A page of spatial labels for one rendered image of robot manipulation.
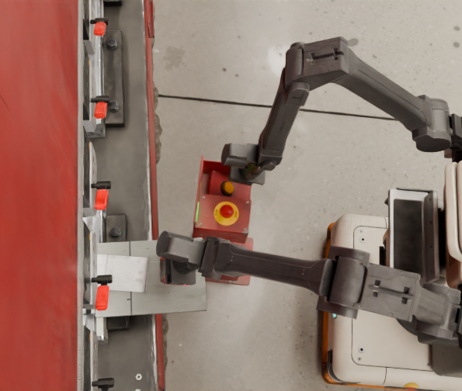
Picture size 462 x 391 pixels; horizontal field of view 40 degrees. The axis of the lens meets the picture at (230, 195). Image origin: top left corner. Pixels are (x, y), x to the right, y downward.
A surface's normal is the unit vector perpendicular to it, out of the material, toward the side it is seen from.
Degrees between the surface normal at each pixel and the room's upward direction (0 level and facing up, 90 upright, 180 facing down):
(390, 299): 12
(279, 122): 88
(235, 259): 55
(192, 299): 0
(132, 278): 0
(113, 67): 0
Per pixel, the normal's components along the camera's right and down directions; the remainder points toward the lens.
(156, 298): 0.07, -0.32
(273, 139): -0.11, 0.93
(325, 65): -0.42, -0.34
